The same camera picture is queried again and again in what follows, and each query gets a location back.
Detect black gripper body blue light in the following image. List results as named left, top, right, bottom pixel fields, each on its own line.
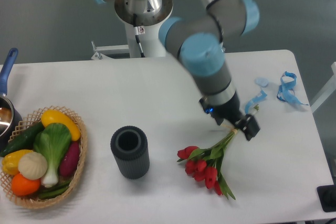
left=199, top=92, right=244, bottom=126

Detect yellow bell pepper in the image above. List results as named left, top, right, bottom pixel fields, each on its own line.
left=2, top=150, right=33, bottom=176

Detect purple sweet potato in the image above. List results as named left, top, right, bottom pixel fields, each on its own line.
left=59, top=142, right=80, bottom=177

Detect black device at edge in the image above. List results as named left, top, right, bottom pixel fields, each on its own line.
left=317, top=185, right=335, bottom=212

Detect woven wicker basket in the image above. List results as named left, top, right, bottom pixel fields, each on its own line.
left=1, top=105, right=88, bottom=209

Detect green bean pods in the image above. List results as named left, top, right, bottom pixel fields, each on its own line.
left=37, top=180, right=70, bottom=200

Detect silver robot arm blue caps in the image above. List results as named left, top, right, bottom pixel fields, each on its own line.
left=95, top=0, right=260, bottom=140

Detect cream white bun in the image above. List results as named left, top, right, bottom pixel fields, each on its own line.
left=18, top=152, right=48, bottom=180

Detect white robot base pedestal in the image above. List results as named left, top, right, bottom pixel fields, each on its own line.
left=91, top=21, right=166, bottom=60

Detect orange fruit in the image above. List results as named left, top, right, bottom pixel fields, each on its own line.
left=11, top=173, right=40, bottom=196

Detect blue handled saucepan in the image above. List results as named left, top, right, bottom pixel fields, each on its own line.
left=1, top=48, right=22, bottom=151

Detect dark green cucumber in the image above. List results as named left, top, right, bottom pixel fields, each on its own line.
left=1, top=122, right=44, bottom=157

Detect dark grey ribbed vase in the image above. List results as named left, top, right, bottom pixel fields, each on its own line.
left=110, top=125, right=150, bottom=179

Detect light blue round cap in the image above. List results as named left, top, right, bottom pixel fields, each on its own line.
left=255, top=77, right=269, bottom=88

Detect white metal frame right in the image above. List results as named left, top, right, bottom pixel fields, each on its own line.
left=311, top=62, right=335, bottom=113

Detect blue ribbon knot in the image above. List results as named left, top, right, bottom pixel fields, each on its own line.
left=276, top=71, right=308, bottom=105

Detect blue ribbon strip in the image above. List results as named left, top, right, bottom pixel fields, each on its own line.
left=244, top=90, right=268, bottom=114

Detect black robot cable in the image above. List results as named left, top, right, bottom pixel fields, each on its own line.
left=132, top=13, right=146, bottom=58

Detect green bok choy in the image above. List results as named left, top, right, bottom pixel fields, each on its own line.
left=33, top=123, right=71, bottom=188

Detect red tulip bouquet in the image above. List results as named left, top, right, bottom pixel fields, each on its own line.
left=176, top=103, right=260, bottom=200

